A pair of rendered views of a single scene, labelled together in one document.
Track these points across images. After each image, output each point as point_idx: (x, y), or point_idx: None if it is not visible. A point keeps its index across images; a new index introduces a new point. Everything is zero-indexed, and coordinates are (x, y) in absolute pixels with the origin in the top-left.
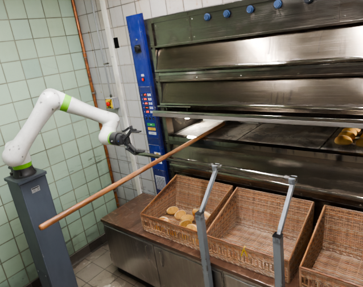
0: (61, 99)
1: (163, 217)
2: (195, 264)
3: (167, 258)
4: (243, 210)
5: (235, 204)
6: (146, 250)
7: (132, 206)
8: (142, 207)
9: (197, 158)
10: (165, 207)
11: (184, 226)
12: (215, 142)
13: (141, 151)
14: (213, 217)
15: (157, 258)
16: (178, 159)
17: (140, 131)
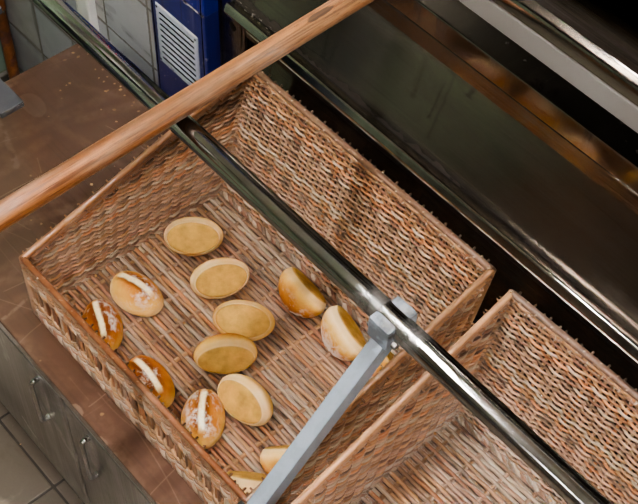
0: None
1: (135, 281)
2: None
3: (113, 473)
4: (504, 393)
5: (479, 357)
6: (35, 394)
7: (24, 119)
8: (69, 144)
9: (363, 51)
10: (165, 209)
11: (216, 369)
12: (471, 46)
13: (3, 102)
14: (344, 423)
15: (76, 439)
16: (216, 164)
17: None
